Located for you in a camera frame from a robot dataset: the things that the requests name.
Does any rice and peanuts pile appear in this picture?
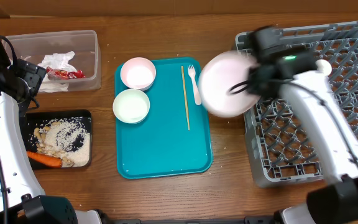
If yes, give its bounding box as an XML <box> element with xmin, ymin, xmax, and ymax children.
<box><xmin>26</xmin><ymin>116</ymin><xmax>91</xmax><ymax>168</ymax></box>

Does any pink bowl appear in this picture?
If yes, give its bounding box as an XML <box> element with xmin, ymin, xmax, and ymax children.
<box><xmin>120</xmin><ymin>57</ymin><xmax>157</xmax><ymax>91</ymax></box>

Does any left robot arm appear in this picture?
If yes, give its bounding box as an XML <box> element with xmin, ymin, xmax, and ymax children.
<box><xmin>0</xmin><ymin>35</ymin><xmax>102</xmax><ymax>224</ymax></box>

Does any teal serving tray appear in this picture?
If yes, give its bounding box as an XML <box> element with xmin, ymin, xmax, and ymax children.
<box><xmin>116</xmin><ymin>57</ymin><xmax>213</xmax><ymax>179</ymax></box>

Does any wooden skewer stick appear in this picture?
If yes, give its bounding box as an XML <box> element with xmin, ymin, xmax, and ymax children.
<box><xmin>181</xmin><ymin>66</ymin><xmax>190</xmax><ymax>131</ymax></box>

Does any white bowl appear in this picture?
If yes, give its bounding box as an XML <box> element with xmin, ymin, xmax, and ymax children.
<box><xmin>112</xmin><ymin>89</ymin><xmax>150</xmax><ymax>124</ymax></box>

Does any white plastic cup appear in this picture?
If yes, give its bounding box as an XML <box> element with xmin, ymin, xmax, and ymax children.
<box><xmin>316</xmin><ymin>59</ymin><xmax>332</xmax><ymax>76</ymax></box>

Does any orange carrot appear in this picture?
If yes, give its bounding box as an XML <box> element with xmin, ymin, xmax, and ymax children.
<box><xmin>27</xmin><ymin>151</ymin><xmax>63</xmax><ymax>168</ymax></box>

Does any grey dishwasher rack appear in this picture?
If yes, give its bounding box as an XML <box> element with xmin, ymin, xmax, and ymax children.
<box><xmin>244</xmin><ymin>21</ymin><xmax>358</xmax><ymax>187</ymax></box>

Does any black plastic tray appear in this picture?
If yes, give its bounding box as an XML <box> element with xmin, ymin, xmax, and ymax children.
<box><xmin>21</xmin><ymin>110</ymin><xmax>92</xmax><ymax>170</ymax></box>

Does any white napkin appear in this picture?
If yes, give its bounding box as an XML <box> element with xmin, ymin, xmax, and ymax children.
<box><xmin>38</xmin><ymin>51</ymin><xmax>77</xmax><ymax>93</ymax></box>

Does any white round plate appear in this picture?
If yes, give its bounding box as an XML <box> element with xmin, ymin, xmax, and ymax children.
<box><xmin>198</xmin><ymin>51</ymin><xmax>260</xmax><ymax>118</ymax></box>

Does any red snack wrapper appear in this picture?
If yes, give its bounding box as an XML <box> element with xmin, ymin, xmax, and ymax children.
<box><xmin>46</xmin><ymin>67</ymin><xmax>85</xmax><ymax>80</ymax></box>

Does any white plastic fork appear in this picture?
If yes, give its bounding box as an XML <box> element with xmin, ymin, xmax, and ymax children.
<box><xmin>188</xmin><ymin>65</ymin><xmax>201</xmax><ymax>105</ymax></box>

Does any clear plastic bin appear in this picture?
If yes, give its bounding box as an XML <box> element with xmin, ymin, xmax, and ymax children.
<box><xmin>7</xmin><ymin>30</ymin><xmax>101</xmax><ymax>91</ymax></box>

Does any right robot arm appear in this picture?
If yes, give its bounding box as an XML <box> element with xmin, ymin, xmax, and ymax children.
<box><xmin>247</xmin><ymin>49</ymin><xmax>358</xmax><ymax>223</ymax></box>

